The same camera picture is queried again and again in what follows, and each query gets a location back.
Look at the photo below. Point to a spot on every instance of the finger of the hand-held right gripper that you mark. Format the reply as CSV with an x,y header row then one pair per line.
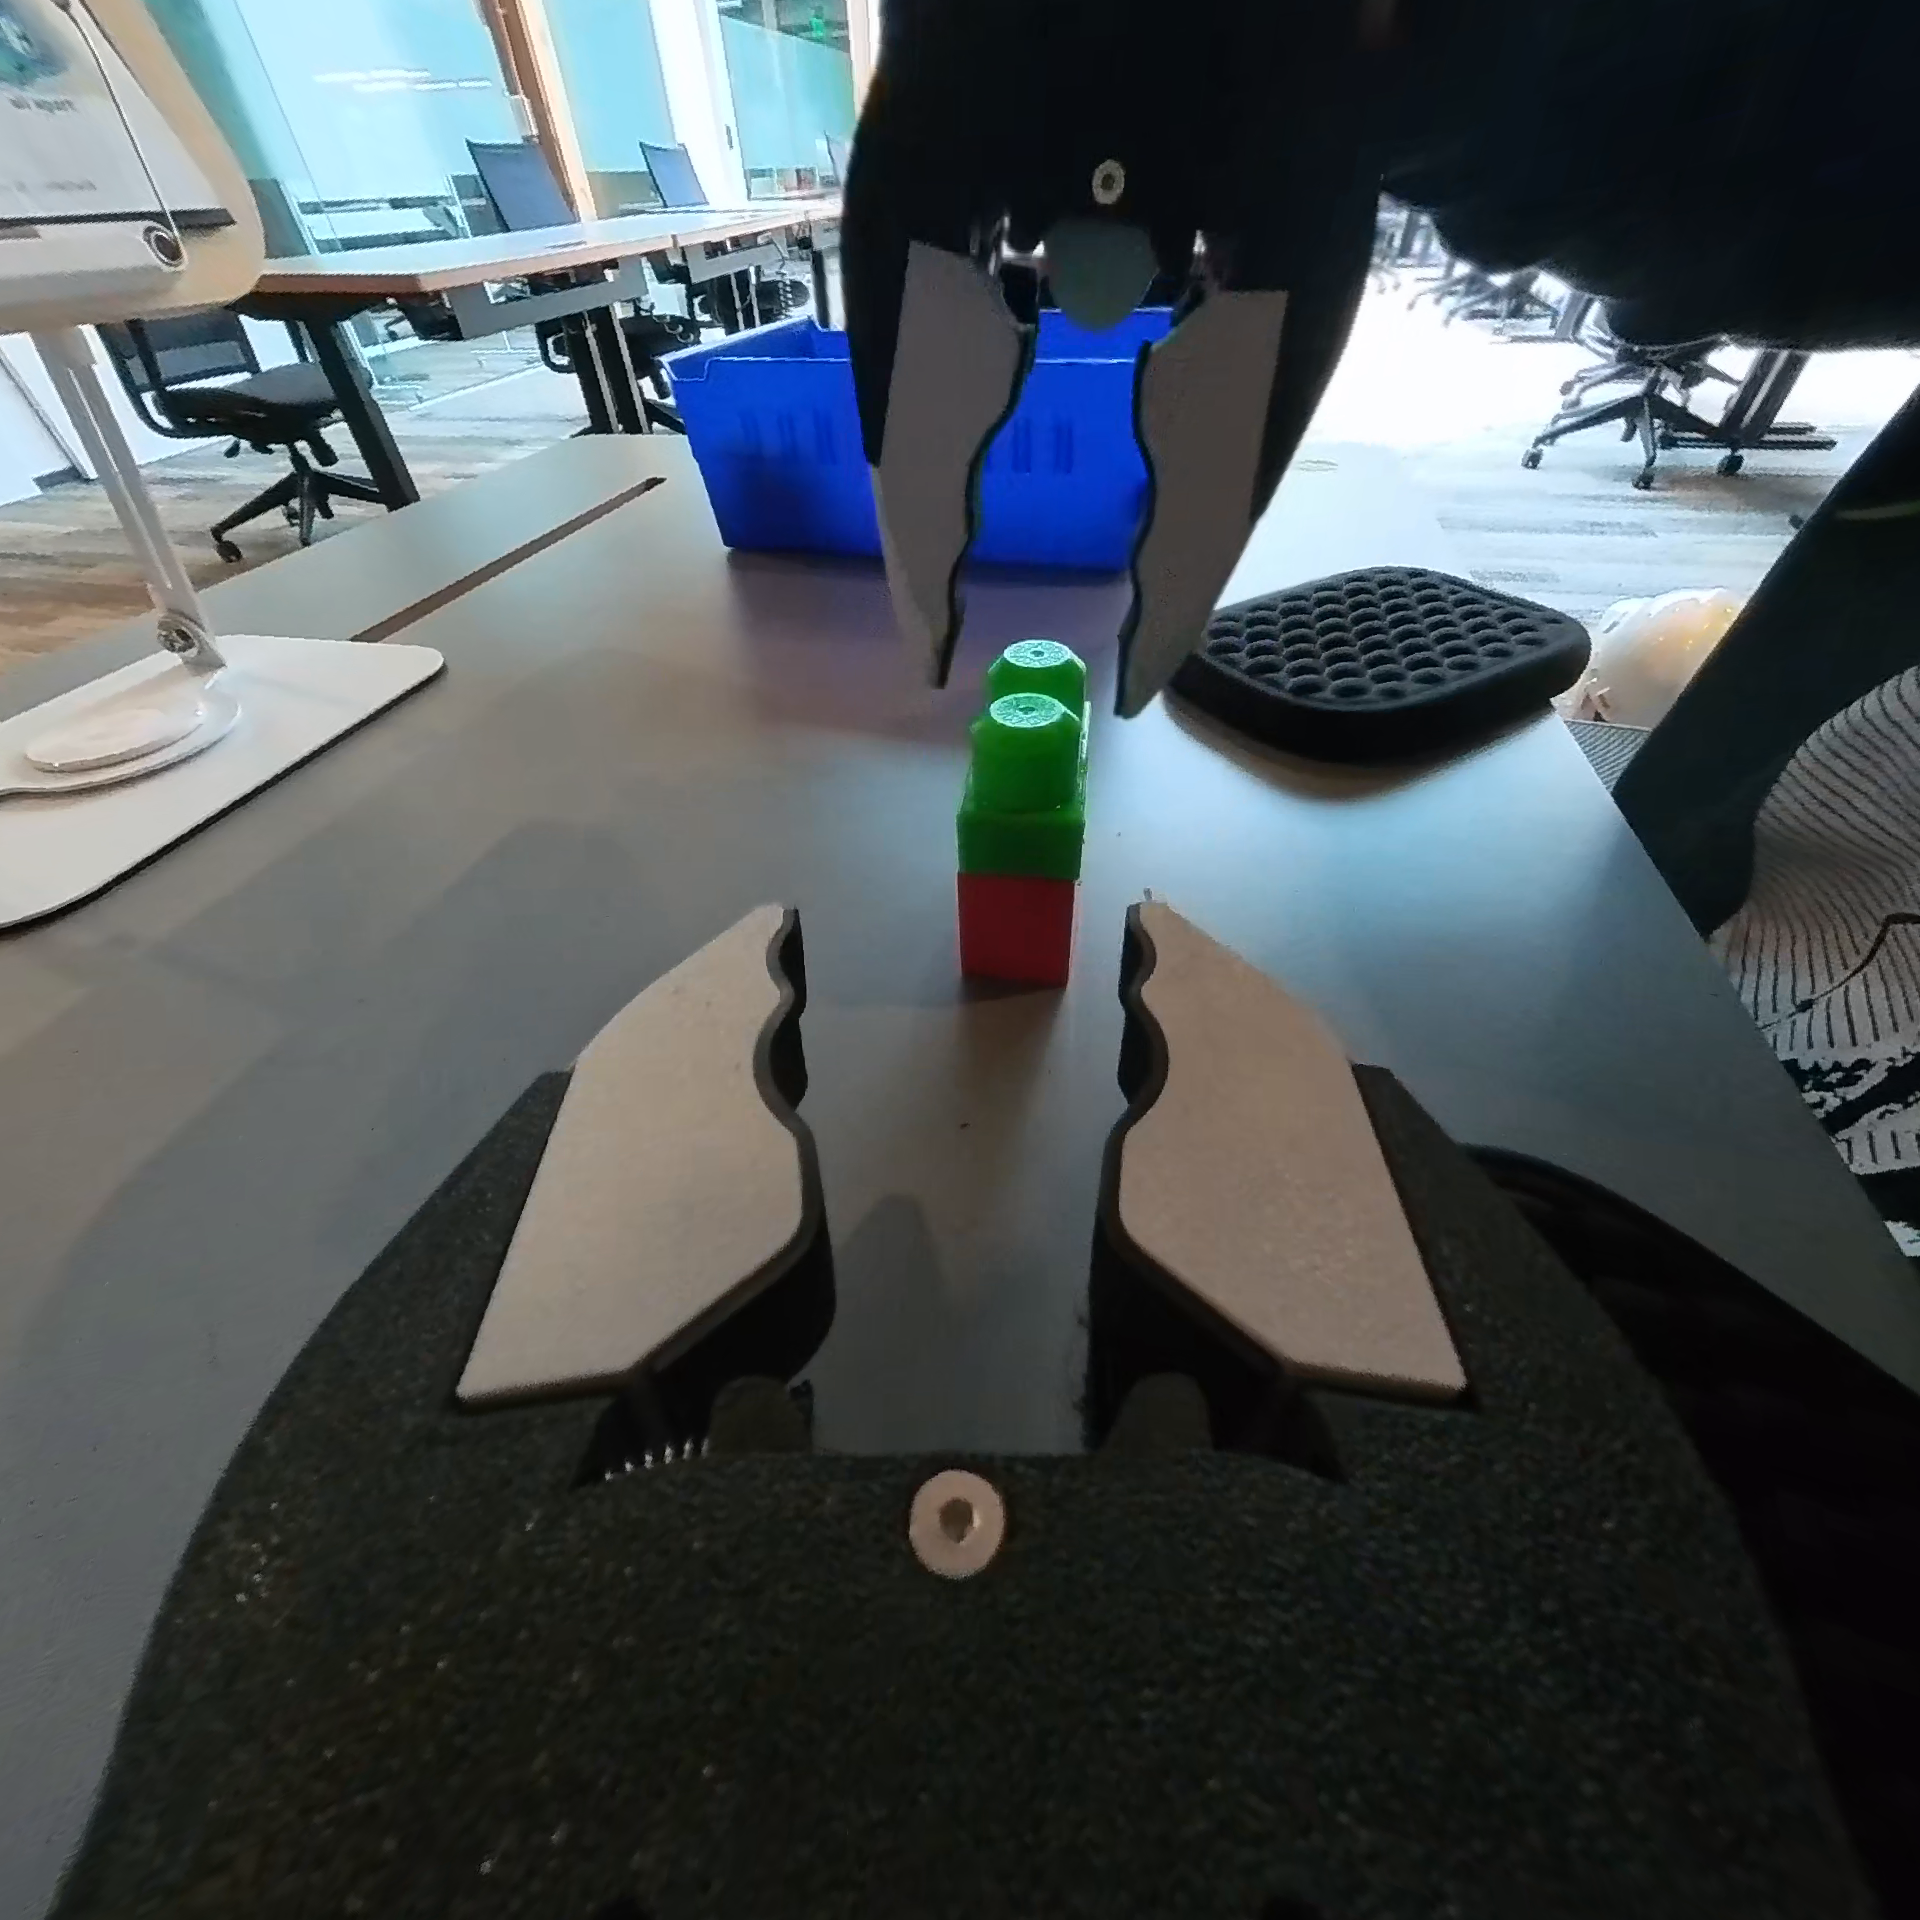
x,y
1206,481
937,436

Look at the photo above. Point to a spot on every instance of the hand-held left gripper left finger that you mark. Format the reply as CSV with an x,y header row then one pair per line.
x,y
645,1172

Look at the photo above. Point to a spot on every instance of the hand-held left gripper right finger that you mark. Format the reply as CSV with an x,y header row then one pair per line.
x,y
1275,1184

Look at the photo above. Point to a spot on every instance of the blue plastic bin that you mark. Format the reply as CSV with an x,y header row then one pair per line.
x,y
779,452

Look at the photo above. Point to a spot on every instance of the green mega block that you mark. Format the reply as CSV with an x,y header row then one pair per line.
x,y
1026,780

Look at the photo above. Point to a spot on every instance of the red mega block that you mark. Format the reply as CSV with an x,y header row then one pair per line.
x,y
1017,931

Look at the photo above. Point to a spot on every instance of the person's right forearm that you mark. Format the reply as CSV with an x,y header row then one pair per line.
x,y
1651,149

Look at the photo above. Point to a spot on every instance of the black honeycomb pad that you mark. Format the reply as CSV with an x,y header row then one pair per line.
x,y
1380,662

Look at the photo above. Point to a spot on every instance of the black office chair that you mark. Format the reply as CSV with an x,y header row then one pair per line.
x,y
253,406
675,172
1664,390
517,188

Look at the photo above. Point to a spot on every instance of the long wooden office table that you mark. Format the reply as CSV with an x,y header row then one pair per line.
x,y
570,247

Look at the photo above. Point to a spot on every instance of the person's dark jacket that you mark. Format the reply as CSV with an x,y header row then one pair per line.
x,y
1770,675

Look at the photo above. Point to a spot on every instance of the black white patterned clothing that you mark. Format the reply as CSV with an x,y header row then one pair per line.
x,y
1844,931

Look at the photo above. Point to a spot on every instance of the white document stand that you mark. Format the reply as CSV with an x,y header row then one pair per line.
x,y
224,704

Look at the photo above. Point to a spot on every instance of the printed instruction sheet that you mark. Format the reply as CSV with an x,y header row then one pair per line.
x,y
76,136

